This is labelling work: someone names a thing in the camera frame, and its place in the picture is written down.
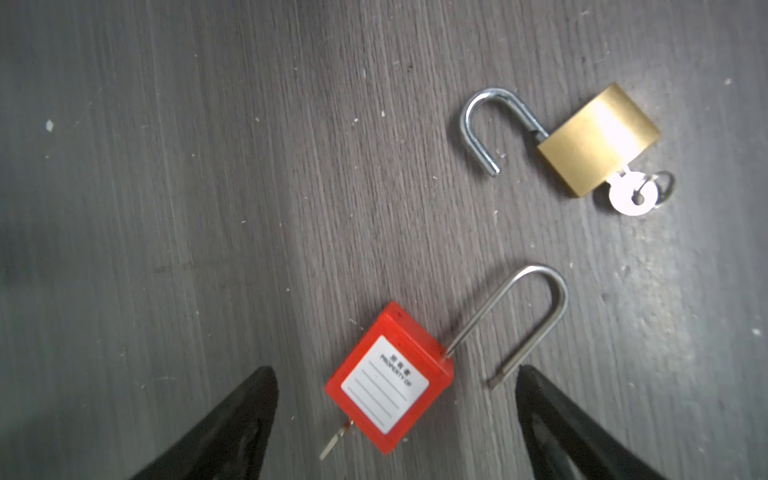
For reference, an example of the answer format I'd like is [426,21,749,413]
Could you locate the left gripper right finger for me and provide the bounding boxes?
[515,365,662,479]

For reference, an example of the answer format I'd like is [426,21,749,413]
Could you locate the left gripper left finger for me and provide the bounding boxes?
[133,366,279,479]

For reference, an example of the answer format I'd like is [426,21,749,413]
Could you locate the red padlock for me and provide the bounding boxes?
[319,264,569,461]

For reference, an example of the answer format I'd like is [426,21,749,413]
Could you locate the large brass padlock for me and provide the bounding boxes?
[459,83,676,217]

